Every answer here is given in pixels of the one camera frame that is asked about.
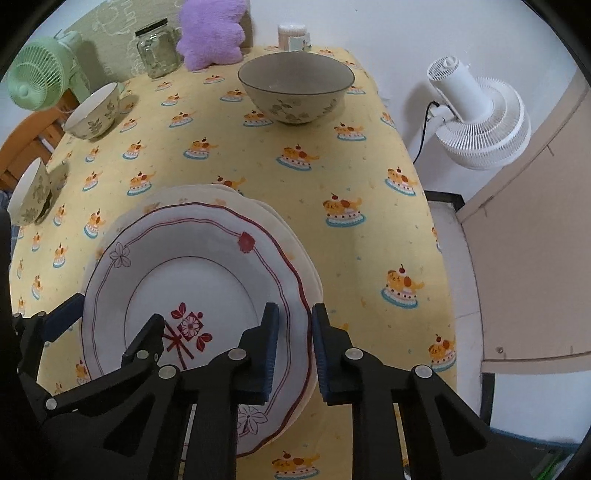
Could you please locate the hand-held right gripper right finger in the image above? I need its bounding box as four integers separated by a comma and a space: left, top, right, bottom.
311, 303, 490, 480

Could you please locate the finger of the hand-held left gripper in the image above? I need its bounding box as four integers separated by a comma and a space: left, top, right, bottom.
14, 293, 85, 412
46, 314, 165, 412

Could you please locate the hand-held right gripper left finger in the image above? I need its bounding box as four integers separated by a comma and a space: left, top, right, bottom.
104, 302, 281, 480

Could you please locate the white plate with red pattern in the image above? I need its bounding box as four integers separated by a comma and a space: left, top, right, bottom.
82, 202, 313, 459

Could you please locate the beige floral bowl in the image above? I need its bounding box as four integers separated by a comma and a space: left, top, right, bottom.
238, 52, 356, 125
6, 157, 52, 227
63, 82, 122, 140

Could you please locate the yellow printed tablecloth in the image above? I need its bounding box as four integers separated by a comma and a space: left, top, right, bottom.
9, 46, 459, 480

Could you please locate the wooden chair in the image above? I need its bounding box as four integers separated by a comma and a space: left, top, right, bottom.
0, 88, 80, 191

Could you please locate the beige door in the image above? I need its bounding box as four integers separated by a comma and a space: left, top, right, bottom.
456, 69, 591, 376

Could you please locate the green desk fan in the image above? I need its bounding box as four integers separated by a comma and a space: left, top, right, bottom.
7, 32, 93, 112

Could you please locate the white circulator fan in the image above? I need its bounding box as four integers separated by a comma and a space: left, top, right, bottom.
425, 55, 532, 171

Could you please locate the glass jar with dark lid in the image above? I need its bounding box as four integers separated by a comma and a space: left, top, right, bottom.
135, 18, 182, 79

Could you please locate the green patterned mat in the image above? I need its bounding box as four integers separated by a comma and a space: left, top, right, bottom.
62, 0, 253, 80

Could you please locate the purple plush rabbit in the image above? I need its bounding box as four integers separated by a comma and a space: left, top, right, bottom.
178, 0, 246, 72

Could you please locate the cotton swab container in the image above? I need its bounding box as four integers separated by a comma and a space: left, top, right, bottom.
277, 23, 310, 52

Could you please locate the black fan cable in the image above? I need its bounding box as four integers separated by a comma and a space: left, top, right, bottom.
412, 100, 440, 163

